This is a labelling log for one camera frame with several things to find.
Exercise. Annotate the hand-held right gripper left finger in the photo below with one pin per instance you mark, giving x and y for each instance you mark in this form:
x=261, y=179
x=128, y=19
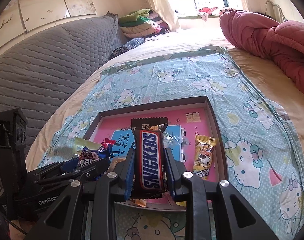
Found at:
x=130, y=175

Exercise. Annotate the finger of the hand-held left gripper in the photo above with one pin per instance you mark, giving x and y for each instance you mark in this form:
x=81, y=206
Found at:
x=48, y=168
x=88, y=171

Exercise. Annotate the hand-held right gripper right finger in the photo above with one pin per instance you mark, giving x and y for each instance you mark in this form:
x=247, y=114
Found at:
x=168, y=172

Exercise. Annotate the blue cookie packet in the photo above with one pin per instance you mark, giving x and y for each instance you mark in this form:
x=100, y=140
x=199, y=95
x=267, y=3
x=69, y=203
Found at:
x=90, y=157

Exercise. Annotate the clear-wrapped pale pastry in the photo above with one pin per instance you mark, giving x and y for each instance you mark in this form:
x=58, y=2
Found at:
x=117, y=162

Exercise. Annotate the brown chocolate bar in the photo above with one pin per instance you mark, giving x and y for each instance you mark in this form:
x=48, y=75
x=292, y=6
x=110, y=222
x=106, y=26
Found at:
x=149, y=160

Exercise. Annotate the green yellow snack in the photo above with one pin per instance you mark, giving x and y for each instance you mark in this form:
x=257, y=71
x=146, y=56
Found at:
x=85, y=142

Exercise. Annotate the red cartoon snack packet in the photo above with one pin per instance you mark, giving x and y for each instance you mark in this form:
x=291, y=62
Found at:
x=108, y=143

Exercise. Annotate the yellow snack packet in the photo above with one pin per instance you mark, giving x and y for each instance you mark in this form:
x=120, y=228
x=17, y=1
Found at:
x=204, y=155

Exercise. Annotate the shallow dark cardboard box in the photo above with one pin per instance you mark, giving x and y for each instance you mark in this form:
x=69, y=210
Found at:
x=216, y=140

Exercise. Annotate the orange wrapped cake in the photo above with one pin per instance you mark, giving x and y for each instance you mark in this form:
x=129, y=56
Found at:
x=138, y=202

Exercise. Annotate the pink book with blue label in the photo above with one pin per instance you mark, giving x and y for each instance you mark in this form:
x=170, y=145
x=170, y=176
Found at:
x=191, y=125

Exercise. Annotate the cartoon cat printed cloth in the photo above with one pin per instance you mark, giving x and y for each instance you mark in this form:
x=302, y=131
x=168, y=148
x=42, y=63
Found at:
x=254, y=130

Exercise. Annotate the grey quilted headboard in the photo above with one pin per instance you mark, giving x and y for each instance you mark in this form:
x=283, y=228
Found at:
x=42, y=67

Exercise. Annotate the dark floral pillow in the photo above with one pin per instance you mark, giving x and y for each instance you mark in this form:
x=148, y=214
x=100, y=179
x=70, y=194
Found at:
x=128, y=46

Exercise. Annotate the bed with beige sheet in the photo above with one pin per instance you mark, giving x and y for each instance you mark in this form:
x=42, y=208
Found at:
x=181, y=40

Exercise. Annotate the stack of folded blankets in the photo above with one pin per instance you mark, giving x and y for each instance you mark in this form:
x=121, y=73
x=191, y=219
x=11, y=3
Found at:
x=142, y=23

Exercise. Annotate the clothes on window sill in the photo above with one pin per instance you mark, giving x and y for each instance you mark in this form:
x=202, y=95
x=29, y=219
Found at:
x=211, y=11

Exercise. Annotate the pink quilt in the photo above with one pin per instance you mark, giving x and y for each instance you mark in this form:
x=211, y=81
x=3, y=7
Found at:
x=266, y=37

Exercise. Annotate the cream painted wall cabinet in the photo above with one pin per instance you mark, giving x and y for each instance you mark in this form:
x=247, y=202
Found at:
x=42, y=2

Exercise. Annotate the white curved metal frame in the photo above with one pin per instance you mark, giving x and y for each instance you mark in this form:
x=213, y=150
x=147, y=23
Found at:
x=276, y=8

